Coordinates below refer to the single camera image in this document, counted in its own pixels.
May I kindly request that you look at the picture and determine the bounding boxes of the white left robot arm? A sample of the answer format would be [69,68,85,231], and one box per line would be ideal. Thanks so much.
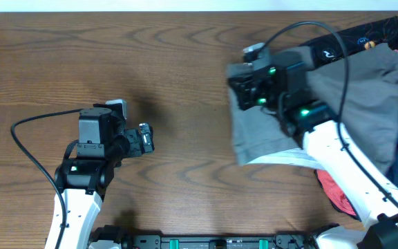
[45,104,155,248]

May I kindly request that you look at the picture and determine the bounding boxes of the grey shorts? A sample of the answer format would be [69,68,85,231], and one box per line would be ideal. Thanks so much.
[228,44,398,173]

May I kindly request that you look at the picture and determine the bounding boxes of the red garment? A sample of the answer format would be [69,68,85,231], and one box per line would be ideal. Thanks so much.
[314,169,359,220]

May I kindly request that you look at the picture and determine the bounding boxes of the black patterned shorts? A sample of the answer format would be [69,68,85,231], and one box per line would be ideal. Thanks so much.
[301,16,398,67]

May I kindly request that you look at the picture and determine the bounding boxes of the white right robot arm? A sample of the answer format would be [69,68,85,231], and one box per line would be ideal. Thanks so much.
[227,60,398,248]

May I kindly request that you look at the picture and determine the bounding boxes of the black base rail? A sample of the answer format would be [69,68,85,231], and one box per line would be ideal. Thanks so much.
[87,225,318,249]

